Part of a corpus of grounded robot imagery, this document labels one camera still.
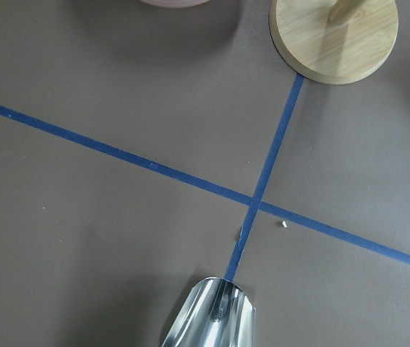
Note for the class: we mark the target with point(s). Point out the metal ice scoop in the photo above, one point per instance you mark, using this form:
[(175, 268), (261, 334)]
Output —
[(215, 313)]

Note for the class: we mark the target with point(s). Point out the pink bowl of ice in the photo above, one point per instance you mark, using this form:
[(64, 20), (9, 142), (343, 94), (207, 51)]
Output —
[(174, 4)]

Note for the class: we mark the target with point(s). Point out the wooden cup stand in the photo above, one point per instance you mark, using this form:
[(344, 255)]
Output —
[(334, 42)]

